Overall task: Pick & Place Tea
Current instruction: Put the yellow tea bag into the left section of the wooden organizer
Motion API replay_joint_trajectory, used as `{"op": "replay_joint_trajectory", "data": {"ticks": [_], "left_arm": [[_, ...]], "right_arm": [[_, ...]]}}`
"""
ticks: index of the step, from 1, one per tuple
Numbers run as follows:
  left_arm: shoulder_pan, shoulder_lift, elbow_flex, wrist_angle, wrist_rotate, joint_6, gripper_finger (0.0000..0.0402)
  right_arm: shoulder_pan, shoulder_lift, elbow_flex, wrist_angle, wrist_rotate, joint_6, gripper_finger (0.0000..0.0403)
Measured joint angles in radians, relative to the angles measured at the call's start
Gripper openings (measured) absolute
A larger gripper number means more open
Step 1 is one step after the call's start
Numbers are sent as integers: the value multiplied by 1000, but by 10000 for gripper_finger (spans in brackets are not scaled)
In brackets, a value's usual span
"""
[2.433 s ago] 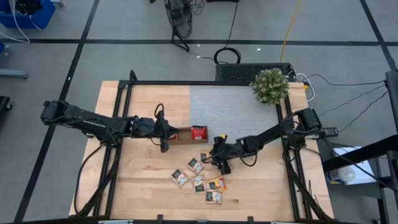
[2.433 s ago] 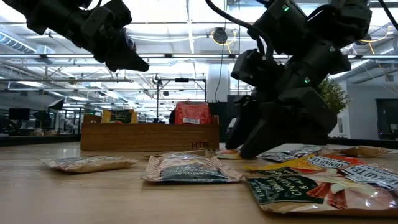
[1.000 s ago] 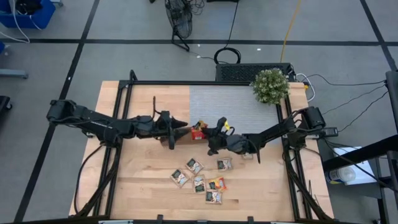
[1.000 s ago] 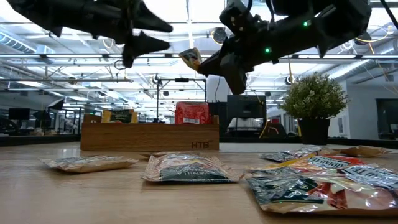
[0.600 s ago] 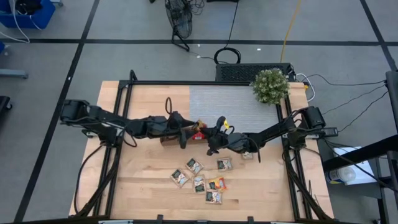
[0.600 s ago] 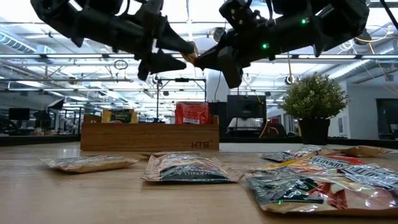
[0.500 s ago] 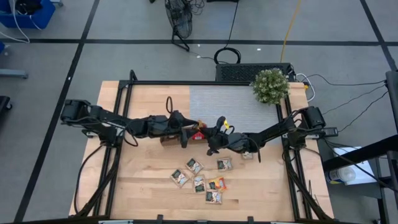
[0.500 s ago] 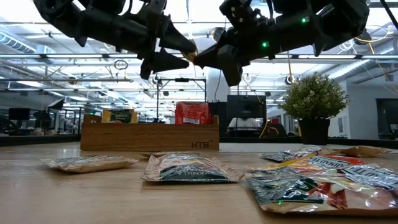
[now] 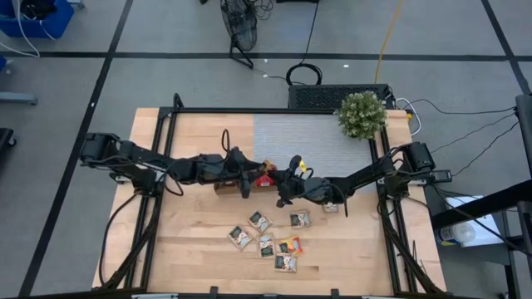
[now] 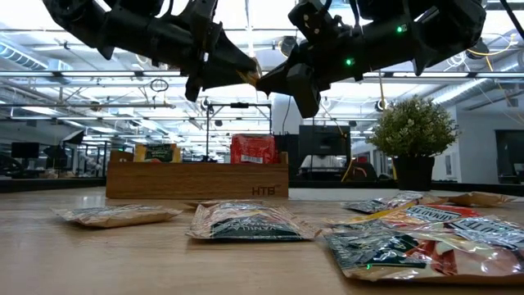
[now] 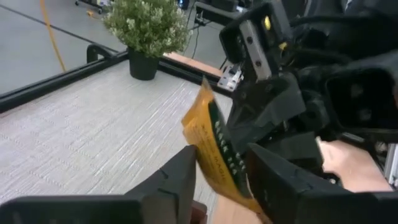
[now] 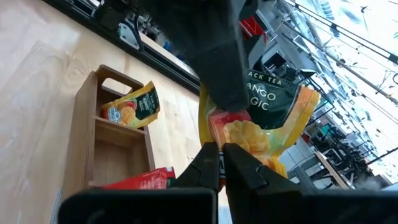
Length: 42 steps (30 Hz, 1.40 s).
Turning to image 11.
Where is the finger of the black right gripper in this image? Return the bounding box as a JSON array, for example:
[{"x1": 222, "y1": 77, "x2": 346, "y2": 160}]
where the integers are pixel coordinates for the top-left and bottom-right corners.
[
  {"x1": 267, "y1": 131, "x2": 324, "y2": 174},
  {"x1": 228, "y1": 73, "x2": 307, "y2": 155}
]

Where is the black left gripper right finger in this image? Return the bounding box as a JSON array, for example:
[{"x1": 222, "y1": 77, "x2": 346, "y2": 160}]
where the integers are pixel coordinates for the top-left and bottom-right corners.
[{"x1": 245, "y1": 143, "x2": 346, "y2": 224}]

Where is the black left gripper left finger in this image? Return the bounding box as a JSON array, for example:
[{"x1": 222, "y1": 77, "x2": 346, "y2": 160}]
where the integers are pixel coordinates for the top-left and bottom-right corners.
[{"x1": 124, "y1": 145, "x2": 197, "y2": 224}]

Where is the orange tea packet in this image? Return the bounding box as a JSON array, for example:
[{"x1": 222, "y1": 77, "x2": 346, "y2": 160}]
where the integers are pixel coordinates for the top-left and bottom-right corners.
[{"x1": 181, "y1": 77, "x2": 271, "y2": 224}]

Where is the grey woven placemat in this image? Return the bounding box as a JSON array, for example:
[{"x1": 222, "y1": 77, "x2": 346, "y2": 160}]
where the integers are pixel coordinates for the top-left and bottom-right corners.
[{"x1": 0, "y1": 60, "x2": 234, "y2": 224}]

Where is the green plant in black pot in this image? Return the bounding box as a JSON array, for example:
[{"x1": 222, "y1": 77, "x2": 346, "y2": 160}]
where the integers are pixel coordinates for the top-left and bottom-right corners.
[{"x1": 102, "y1": 0, "x2": 192, "y2": 81}]

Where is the silver metal bracket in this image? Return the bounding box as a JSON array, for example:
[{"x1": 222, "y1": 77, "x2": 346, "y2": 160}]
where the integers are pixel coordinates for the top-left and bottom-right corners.
[{"x1": 217, "y1": 63, "x2": 243, "y2": 93}]

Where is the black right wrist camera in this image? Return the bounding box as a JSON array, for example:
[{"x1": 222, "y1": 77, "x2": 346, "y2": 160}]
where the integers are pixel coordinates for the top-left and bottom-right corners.
[{"x1": 325, "y1": 51, "x2": 398, "y2": 134}]

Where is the black table frame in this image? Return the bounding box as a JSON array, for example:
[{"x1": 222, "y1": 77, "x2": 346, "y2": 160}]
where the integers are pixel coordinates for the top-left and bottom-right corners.
[{"x1": 0, "y1": 43, "x2": 237, "y2": 113}]

